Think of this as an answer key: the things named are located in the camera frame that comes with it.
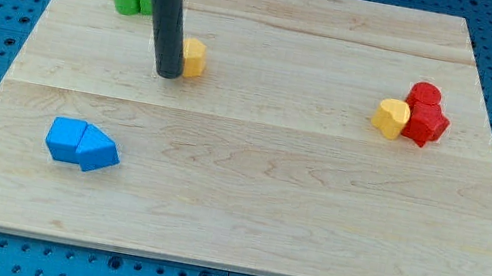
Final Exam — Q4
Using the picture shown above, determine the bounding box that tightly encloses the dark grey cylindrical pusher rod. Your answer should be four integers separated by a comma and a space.
151, 0, 184, 80

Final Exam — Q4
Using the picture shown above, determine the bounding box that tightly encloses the yellow hexagon block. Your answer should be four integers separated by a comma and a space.
182, 38, 207, 78

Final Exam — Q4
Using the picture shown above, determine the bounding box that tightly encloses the wooden board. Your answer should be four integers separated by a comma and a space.
0, 0, 492, 276

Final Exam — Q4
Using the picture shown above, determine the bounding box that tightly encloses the blue triangle block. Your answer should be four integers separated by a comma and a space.
75, 124, 120, 172

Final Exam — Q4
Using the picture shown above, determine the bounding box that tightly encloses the blue cube block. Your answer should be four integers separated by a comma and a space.
45, 116, 88, 164

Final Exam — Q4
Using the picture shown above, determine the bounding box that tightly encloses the yellow heart block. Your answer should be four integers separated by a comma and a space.
371, 98, 411, 140

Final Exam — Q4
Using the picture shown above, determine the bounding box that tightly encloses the red cylinder block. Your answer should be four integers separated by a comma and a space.
405, 81, 442, 106

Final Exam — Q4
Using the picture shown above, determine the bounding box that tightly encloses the red star block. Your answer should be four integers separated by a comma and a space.
401, 101, 451, 148

